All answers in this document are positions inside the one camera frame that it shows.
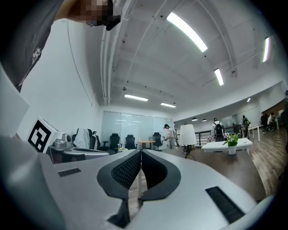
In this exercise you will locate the black office chair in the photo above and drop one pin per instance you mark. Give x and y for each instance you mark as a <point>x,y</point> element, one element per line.
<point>131,142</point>
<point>94,140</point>
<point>158,140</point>
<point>113,142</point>

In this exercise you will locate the black railing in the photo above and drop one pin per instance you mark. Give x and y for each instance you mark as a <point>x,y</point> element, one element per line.
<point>202,138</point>

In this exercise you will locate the black head-worn camera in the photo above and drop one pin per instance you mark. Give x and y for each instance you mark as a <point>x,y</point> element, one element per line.
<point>113,22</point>

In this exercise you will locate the glass partition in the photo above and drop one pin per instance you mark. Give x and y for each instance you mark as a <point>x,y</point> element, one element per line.
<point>130,123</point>

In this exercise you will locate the office chair with white cloth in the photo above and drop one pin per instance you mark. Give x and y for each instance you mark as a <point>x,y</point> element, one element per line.
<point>81,138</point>

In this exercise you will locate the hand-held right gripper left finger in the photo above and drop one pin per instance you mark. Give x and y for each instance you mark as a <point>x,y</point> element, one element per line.
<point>126,173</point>

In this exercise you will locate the long ceiling light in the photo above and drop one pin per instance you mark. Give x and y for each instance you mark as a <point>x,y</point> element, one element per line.
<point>219,77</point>
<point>168,105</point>
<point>186,31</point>
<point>136,97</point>
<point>266,49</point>

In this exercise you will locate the white ceiling pipes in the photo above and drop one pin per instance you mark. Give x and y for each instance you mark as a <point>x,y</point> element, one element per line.
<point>108,67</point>

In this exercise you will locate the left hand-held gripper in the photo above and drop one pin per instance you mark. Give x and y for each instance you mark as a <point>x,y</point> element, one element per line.
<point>52,137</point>

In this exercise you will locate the green plant in white pot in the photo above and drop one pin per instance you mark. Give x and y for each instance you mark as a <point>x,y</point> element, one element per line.
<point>232,143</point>

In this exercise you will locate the white table lamp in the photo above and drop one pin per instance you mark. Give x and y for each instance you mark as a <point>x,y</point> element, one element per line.
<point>187,134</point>

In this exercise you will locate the round wooden table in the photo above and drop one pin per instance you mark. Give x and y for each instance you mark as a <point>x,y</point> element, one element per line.
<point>146,142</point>

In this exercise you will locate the black backpack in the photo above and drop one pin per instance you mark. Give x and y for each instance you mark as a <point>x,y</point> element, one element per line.
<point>218,130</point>

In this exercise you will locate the white desk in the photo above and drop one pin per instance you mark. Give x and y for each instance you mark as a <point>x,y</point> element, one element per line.
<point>216,146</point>

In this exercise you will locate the dark wooden table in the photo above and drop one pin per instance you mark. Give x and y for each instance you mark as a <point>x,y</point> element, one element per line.
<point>225,168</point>

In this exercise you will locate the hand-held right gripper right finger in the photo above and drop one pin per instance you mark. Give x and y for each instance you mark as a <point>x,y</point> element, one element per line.
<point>164,177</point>

